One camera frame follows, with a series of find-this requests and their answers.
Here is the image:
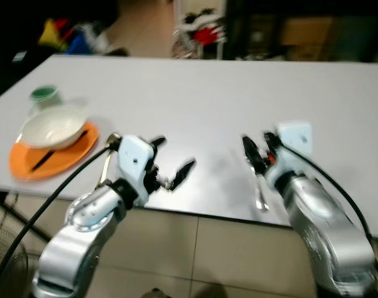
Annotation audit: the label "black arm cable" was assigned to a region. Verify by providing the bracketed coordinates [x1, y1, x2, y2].
[279, 143, 378, 280]
[0, 142, 115, 296]

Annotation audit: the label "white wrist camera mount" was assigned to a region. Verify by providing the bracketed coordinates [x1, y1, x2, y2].
[277, 121, 313, 168]
[117, 135, 157, 187]

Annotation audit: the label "wire grille floor fan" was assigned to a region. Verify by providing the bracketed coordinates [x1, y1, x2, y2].
[0, 223, 29, 298]

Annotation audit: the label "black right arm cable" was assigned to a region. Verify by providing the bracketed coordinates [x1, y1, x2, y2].
[279, 143, 378, 280]

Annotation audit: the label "dark robot right foot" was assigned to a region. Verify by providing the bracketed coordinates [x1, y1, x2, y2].
[195, 287, 227, 298]

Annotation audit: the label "white bowl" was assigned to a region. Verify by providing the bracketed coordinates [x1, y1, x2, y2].
[19, 104, 90, 150]

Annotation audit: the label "black chopsticks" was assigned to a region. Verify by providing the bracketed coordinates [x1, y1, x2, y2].
[31, 130, 89, 172]

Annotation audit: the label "silver metal spoon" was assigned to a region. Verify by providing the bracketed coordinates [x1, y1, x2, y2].
[254, 174, 270, 214]

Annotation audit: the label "green cup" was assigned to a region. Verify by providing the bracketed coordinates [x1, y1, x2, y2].
[29, 85, 61, 110]

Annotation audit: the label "orange plate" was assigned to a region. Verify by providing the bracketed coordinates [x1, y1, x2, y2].
[9, 121, 101, 182]

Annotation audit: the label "dark robot foot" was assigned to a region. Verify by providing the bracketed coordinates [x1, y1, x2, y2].
[142, 287, 171, 298]
[195, 287, 227, 298]

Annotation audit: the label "yellow and blue toy pile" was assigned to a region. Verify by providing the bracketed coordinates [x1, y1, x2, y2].
[38, 17, 112, 55]

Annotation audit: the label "dark robot left foot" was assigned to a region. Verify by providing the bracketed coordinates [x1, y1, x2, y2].
[142, 287, 171, 298]

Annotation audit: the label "brown cardboard box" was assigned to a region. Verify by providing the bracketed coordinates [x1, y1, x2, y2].
[281, 17, 335, 47]

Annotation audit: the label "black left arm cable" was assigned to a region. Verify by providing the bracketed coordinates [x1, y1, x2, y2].
[0, 142, 115, 296]

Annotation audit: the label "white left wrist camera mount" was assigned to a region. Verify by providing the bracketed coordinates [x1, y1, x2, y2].
[117, 135, 157, 187]

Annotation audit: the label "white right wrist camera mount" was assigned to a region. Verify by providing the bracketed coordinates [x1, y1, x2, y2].
[277, 121, 313, 168]

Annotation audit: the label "red and white patterned item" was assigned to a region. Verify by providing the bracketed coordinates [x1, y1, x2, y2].
[173, 9, 227, 60]

